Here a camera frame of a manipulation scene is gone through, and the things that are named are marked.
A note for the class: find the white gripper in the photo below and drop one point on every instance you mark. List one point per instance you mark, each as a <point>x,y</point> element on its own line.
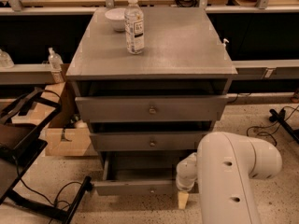
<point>183,183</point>

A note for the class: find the grey bottom drawer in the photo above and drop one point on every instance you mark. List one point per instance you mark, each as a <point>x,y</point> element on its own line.
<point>140,172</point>

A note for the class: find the grey drawer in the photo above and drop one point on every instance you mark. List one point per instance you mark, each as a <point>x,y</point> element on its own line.
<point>140,172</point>
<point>151,108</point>
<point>146,141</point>

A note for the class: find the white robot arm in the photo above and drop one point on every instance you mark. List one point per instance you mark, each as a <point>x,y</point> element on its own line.
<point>222,167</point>

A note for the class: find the grey middle drawer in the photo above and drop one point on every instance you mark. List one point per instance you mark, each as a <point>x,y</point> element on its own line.
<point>146,141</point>

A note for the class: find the grey top drawer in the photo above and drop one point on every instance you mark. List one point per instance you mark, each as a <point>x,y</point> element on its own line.
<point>151,108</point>

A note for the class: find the grey drawer cabinet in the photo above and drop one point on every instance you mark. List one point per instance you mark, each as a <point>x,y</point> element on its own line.
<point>183,56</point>

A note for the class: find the black stand leg right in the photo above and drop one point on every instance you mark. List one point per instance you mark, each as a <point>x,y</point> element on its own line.
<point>280,118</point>

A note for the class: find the cardboard box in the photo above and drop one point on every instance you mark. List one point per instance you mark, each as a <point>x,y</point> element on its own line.
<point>64,137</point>

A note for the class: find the small white pump bottle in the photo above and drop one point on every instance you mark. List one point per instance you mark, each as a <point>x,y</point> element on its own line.
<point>225,42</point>

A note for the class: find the black metal cart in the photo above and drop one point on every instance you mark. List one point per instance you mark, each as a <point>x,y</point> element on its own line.
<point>20,145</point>

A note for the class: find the clear plastic water bottle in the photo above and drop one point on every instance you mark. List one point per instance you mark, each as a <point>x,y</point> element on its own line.
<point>134,27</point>

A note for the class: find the clear pump dispenser bottle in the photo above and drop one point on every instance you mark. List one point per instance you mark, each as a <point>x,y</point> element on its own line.
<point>55,59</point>

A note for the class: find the white ceramic bowl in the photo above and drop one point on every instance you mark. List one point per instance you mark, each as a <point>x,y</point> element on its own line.
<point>115,18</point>

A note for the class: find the clear plastic dome container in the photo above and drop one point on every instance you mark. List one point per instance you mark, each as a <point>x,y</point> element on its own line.
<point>5,60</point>

